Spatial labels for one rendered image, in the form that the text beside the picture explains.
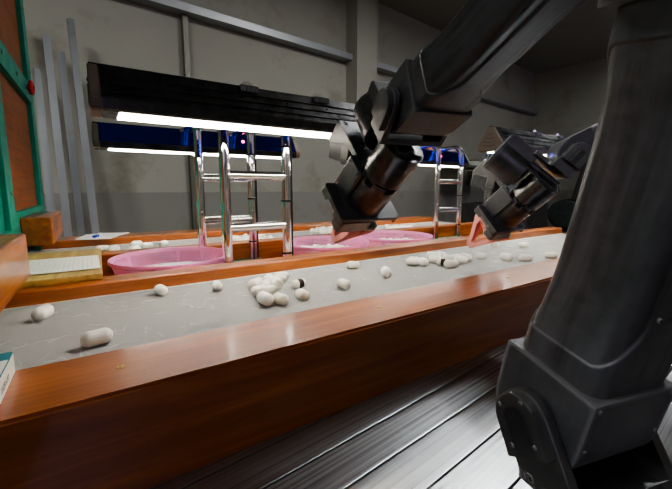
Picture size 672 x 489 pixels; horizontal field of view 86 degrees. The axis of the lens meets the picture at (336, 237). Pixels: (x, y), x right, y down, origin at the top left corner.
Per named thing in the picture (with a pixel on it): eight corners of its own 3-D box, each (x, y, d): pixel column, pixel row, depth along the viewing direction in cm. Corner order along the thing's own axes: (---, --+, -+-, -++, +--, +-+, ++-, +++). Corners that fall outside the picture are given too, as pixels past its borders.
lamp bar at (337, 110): (413, 140, 84) (414, 108, 83) (88, 108, 50) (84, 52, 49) (390, 144, 90) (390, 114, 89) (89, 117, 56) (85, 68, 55)
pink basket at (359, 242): (384, 268, 116) (384, 239, 114) (336, 287, 94) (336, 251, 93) (319, 259, 131) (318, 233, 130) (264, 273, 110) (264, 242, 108)
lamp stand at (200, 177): (263, 271, 112) (259, 123, 106) (196, 280, 101) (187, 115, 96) (243, 261, 128) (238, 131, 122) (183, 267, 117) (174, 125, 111)
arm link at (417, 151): (353, 153, 48) (378, 111, 43) (387, 160, 51) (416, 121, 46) (366, 192, 45) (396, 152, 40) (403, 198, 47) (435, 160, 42)
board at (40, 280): (103, 279, 66) (102, 273, 66) (-8, 292, 58) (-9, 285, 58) (101, 252, 93) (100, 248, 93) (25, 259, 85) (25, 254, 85)
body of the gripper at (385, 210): (318, 191, 51) (341, 153, 45) (375, 191, 56) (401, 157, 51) (335, 229, 48) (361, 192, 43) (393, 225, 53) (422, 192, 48)
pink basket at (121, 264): (249, 283, 98) (248, 248, 97) (186, 316, 73) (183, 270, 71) (165, 277, 105) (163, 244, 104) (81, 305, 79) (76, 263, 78)
